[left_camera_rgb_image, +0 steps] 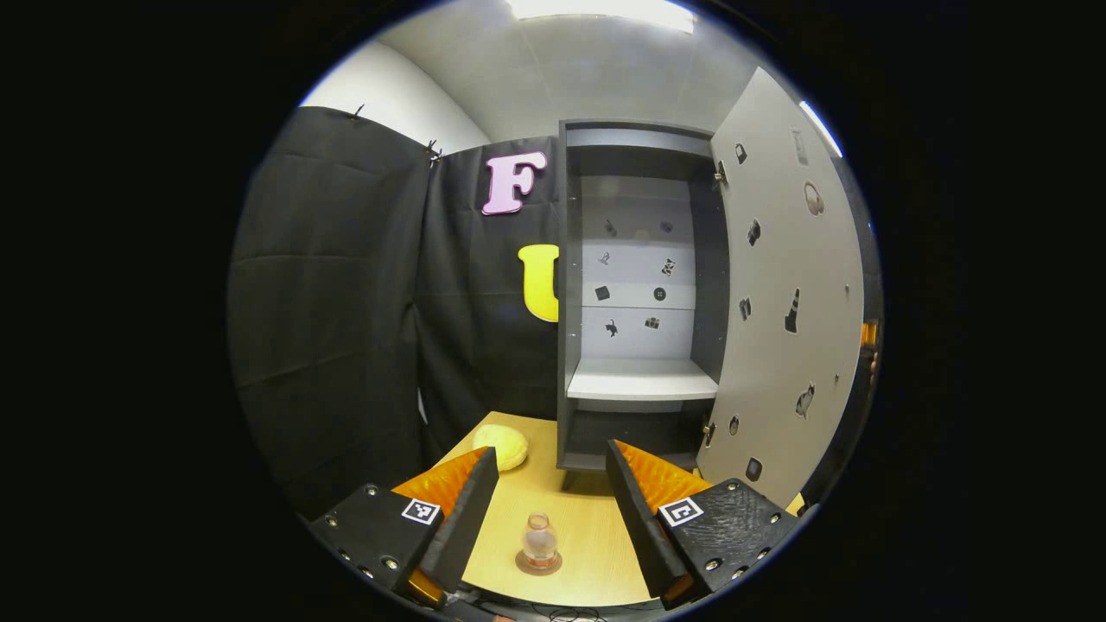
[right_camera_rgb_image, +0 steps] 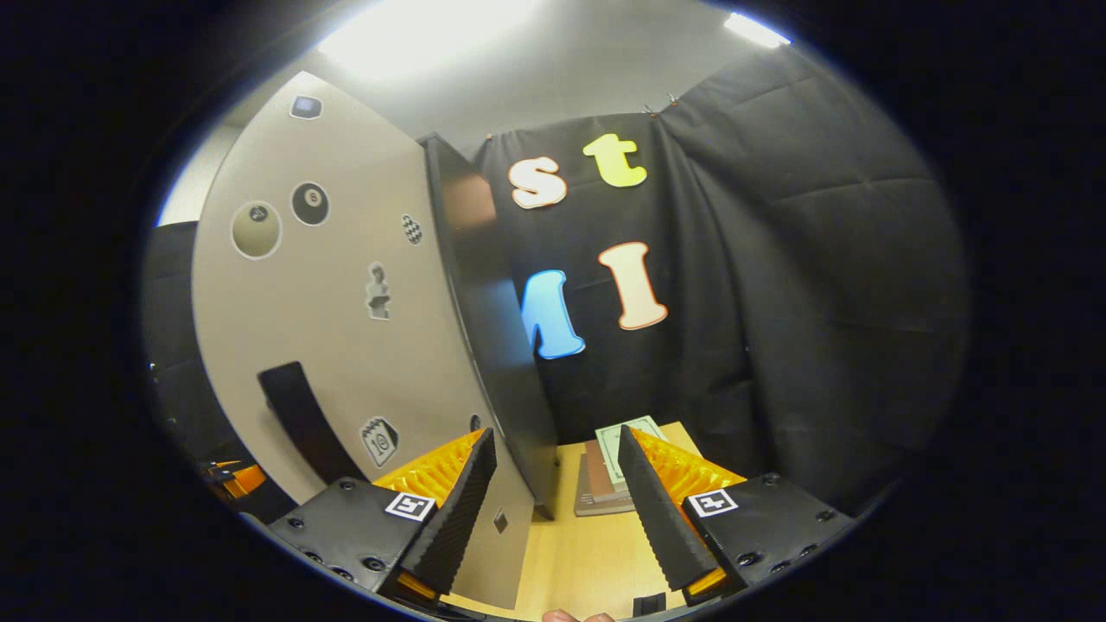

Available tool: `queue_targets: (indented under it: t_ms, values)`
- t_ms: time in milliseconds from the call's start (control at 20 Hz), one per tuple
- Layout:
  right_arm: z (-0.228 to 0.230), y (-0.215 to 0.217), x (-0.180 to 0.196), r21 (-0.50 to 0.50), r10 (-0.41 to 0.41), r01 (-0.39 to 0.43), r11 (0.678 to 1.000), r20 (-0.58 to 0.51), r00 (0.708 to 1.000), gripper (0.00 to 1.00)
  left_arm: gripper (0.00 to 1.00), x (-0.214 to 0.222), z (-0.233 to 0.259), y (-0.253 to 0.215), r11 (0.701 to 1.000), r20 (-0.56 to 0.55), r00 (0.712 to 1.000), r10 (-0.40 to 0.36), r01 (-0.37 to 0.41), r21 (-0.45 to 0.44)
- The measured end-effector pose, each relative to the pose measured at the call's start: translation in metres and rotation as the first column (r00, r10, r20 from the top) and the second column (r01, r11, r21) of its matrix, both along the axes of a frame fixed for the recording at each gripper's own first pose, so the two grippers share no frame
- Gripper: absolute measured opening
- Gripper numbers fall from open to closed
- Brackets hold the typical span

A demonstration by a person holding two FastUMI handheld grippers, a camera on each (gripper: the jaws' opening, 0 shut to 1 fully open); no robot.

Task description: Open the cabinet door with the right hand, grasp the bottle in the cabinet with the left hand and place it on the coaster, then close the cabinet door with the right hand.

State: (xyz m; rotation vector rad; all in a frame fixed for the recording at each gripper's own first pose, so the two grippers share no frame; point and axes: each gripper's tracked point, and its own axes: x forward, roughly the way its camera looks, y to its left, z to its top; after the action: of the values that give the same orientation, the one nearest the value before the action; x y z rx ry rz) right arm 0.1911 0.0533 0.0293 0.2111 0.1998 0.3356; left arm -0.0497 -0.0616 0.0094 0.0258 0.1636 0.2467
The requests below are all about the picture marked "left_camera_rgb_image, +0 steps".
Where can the long ceiling light panel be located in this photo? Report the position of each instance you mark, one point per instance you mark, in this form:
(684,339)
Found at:
(605,10)

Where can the brown round coaster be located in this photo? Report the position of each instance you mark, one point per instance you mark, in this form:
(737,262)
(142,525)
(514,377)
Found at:
(522,564)

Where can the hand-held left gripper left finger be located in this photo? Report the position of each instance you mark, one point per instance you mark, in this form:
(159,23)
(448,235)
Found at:
(467,518)

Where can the black backdrop cloth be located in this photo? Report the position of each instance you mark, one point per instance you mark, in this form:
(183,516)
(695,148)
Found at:
(328,302)

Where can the clear plastic bottle red label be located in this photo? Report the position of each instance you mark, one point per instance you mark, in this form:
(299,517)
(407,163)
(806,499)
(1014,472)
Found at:
(540,544)

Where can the yellow round soft object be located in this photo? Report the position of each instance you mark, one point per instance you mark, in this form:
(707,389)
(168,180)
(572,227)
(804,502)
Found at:
(501,445)

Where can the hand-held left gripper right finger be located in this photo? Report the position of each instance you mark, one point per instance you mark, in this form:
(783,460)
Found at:
(639,527)

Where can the dark grey cabinet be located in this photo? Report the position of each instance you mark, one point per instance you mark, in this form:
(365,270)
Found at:
(639,380)

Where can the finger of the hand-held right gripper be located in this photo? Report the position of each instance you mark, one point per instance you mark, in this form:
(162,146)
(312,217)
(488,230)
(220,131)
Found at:
(869,333)

